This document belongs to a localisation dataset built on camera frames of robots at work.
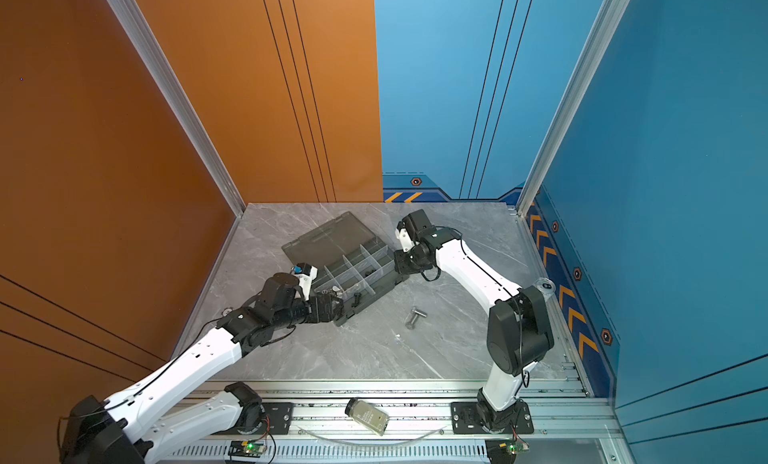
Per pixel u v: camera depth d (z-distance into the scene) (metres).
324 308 0.71
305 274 0.71
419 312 0.91
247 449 0.71
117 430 0.40
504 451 0.70
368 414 0.71
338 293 0.92
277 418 0.73
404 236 0.81
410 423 0.75
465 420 0.72
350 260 0.99
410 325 0.89
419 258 0.63
